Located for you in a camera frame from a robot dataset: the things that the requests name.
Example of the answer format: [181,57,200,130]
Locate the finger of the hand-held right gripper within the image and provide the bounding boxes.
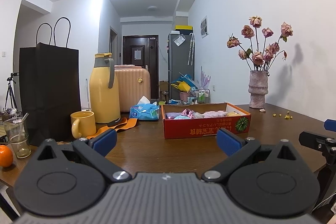
[299,130,336,161]
[324,119,336,132]

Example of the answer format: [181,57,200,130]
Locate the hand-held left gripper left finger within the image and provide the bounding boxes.
[37,130,132,183]

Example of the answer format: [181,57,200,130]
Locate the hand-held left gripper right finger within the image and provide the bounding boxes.
[202,127,300,183]

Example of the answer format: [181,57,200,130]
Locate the red orange cardboard box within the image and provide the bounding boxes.
[161,102,252,139]

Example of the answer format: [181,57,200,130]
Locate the yellow mug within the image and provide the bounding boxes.
[70,111,96,139]

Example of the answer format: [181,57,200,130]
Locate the light pink fluffy cloth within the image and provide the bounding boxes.
[203,110,227,118]

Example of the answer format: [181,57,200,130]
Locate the scattered yellow flower bits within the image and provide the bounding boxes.
[272,111,294,119]

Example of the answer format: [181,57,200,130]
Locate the yellow thermos jug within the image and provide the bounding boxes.
[89,52,121,124]

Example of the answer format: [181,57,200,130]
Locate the blue tissue pack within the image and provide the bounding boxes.
[129,95,160,121]

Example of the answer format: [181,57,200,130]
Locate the pink suitcase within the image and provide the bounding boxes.
[114,65,151,112]

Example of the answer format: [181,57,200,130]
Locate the pink textured vase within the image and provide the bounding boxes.
[248,70,270,109]

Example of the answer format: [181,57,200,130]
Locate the purple flower decoration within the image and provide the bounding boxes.
[201,67,212,88]

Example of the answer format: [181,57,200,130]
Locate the yellow plastic toy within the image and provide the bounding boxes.
[171,82,190,92]

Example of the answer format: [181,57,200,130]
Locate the black paper bag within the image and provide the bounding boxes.
[19,17,82,147]

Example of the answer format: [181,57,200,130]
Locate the clear stirring stick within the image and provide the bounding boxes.
[16,112,29,144]

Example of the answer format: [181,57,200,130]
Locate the dried pink roses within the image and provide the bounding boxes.
[227,15,294,73]

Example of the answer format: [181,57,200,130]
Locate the drinking glass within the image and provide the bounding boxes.
[3,116,31,159]

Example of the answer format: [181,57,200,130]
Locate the grey refrigerator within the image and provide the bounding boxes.
[168,33,195,101]

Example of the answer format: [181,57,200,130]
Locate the grey interior door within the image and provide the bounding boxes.
[110,27,119,65]

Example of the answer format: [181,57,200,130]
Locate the white folded umbrella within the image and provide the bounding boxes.
[187,32,195,65]

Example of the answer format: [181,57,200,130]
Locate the orange fruit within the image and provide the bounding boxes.
[0,145,14,167]

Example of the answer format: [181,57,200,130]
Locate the dark brown entrance door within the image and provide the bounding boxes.
[122,35,159,88]

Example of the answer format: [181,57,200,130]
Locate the orange leather strap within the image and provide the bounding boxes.
[86,117,139,140]

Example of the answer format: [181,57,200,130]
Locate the wire storage trolley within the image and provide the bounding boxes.
[189,88,210,104]

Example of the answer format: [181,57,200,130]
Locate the black camera tripod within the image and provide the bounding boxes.
[5,72,20,109]

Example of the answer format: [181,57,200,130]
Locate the wall picture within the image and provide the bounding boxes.
[200,15,209,38]

